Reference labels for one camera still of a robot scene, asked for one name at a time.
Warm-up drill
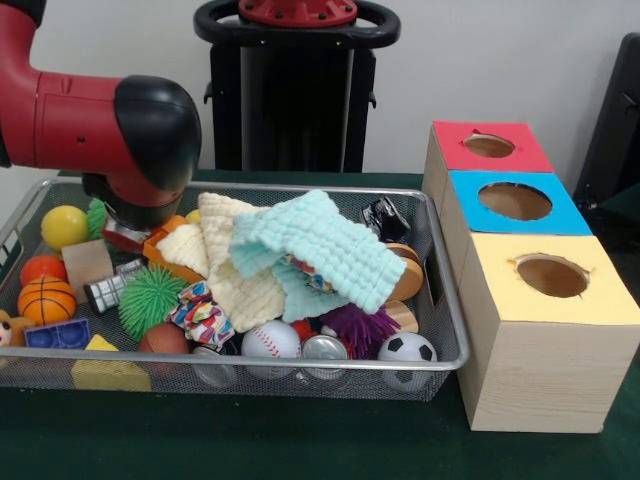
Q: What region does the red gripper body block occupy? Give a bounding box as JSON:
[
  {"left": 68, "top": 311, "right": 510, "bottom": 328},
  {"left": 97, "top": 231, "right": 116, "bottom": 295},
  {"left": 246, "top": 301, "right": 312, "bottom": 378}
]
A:
[{"left": 102, "top": 222, "right": 153, "bottom": 253}]

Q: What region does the green spiky rubber ball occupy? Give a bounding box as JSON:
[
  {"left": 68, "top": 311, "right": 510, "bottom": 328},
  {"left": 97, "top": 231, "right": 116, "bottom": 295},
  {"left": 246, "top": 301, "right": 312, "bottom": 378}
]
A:
[{"left": 85, "top": 198, "right": 109, "bottom": 241}]

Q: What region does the cream yellow waffle cloth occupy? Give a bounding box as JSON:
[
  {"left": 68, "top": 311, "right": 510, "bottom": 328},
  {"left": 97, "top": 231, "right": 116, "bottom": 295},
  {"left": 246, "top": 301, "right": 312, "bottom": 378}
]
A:
[{"left": 155, "top": 192, "right": 287, "bottom": 333}]

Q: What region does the mint green waffle cloth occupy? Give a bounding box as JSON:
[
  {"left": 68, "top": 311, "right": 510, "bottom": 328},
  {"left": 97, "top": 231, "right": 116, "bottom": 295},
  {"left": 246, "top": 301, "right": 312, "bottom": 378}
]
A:
[{"left": 228, "top": 190, "right": 407, "bottom": 321}]

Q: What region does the shallow clear mesh bin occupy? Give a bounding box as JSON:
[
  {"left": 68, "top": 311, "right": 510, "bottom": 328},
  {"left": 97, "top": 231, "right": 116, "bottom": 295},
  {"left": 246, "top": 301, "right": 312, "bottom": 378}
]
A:
[{"left": 0, "top": 178, "right": 471, "bottom": 403}]

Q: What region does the wooden box with three holes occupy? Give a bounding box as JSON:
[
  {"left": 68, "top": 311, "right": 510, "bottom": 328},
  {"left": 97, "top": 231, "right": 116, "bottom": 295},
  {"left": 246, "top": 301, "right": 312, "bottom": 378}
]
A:
[{"left": 422, "top": 120, "right": 640, "bottom": 434}]

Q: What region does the light wooden cube block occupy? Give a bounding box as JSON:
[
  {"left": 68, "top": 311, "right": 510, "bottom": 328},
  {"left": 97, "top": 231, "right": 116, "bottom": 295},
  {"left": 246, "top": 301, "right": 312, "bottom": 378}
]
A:
[{"left": 62, "top": 240, "right": 114, "bottom": 299}]

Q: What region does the large yellow ball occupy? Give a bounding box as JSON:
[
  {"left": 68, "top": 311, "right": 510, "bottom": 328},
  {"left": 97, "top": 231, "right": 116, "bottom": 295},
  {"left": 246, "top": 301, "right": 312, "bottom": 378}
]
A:
[{"left": 40, "top": 205, "right": 89, "bottom": 251}]

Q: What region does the small green spiky ball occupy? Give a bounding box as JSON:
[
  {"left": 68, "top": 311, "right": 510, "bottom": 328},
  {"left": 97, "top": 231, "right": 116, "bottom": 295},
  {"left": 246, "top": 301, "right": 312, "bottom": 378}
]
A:
[{"left": 118, "top": 265, "right": 189, "bottom": 341}]

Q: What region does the orange mini basketball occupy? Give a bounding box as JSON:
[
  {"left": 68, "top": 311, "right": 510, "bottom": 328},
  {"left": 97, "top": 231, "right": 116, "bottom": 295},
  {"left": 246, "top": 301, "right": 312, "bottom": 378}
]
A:
[{"left": 17, "top": 277, "right": 77, "bottom": 326}]

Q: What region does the multicoloured patterned fabric ball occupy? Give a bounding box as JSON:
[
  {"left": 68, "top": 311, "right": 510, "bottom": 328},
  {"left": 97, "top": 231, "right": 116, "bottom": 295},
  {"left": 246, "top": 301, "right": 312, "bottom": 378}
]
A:
[{"left": 165, "top": 280, "right": 236, "bottom": 351}]

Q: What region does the small baseball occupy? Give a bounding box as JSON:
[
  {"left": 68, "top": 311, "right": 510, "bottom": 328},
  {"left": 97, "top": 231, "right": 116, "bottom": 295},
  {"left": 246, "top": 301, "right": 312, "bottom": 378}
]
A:
[{"left": 240, "top": 320, "right": 301, "bottom": 361}]

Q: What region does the dark green table cloth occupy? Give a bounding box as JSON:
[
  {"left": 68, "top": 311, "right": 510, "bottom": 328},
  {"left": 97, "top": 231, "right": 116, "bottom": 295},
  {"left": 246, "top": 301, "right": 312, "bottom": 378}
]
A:
[{"left": 0, "top": 168, "right": 640, "bottom": 480}]

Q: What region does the small soccer ball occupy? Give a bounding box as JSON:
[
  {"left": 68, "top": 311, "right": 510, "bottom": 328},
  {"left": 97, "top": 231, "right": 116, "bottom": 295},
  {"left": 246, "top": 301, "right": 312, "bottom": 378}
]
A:
[{"left": 378, "top": 332, "right": 438, "bottom": 363}]

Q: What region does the black upright panel stand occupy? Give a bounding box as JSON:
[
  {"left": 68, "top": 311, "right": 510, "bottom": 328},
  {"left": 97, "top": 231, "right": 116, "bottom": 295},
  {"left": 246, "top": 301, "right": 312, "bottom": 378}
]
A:
[{"left": 575, "top": 33, "right": 640, "bottom": 226}]

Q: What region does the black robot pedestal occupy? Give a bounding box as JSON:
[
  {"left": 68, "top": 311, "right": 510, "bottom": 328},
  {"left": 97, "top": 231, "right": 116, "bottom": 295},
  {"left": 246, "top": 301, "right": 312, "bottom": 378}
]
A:
[{"left": 193, "top": 0, "right": 403, "bottom": 173}]

